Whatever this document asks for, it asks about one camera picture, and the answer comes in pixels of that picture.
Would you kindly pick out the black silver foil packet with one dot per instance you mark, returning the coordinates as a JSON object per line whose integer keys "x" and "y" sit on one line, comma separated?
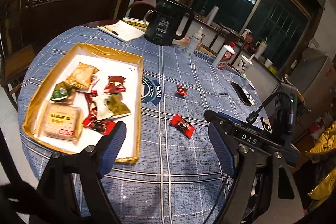
{"x": 244, "y": 96}

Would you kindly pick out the golden yellow snack packet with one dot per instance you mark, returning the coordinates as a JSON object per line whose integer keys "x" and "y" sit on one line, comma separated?
{"x": 81, "y": 76}

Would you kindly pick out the white liquor bottle red label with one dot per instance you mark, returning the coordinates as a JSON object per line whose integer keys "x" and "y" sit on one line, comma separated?
{"x": 224, "y": 56}

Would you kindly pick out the wooden armchair left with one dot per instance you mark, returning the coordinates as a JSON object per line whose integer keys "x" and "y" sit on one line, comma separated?
{"x": 16, "y": 57}

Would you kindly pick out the green pea snack packet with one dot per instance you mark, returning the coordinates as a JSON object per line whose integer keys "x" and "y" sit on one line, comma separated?
{"x": 64, "y": 93}

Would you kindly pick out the dark red snack packet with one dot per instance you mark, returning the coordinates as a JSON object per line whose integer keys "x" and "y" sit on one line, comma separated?
{"x": 115, "y": 85}

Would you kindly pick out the white red snack packet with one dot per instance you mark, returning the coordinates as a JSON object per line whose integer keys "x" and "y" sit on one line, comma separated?
{"x": 101, "y": 103}

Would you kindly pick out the red black candy packet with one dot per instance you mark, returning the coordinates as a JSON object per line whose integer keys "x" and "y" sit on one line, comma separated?
{"x": 182, "y": 125}

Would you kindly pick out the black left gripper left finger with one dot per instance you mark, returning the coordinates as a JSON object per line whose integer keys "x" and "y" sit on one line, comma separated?
{"x": 57, "y": 202}

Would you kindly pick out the white spray bottle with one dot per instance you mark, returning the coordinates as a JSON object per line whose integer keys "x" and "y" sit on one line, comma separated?
{"x": 194, "y": 42}

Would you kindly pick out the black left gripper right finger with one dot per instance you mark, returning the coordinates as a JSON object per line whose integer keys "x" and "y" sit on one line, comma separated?
{"x": 263, "y": 188}

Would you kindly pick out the white notebook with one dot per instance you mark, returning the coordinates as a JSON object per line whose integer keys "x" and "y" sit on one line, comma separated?
{"x": 126, "y": 31}

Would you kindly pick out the small red candy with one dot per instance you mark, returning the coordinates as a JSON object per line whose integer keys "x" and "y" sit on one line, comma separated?
{"x": 181, "y": 91}

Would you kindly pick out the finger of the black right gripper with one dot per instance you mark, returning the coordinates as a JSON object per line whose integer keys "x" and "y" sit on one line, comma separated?
{"x": 222, "y": 118}

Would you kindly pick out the blue plaid tablecloth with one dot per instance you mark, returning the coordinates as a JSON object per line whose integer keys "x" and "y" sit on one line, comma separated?
{"x": 178, "y": 177}

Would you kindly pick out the olive gold snack packet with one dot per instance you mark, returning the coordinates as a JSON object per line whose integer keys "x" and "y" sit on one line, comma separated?
{"x": 117, "y": 107}

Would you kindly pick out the black electric kettle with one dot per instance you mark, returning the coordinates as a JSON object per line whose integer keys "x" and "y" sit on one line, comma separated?
{"x": 165, "y": 20}

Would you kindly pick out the white patterned paper cup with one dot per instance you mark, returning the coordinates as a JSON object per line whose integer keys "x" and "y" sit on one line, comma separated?
{"x": 243, "y": 64}

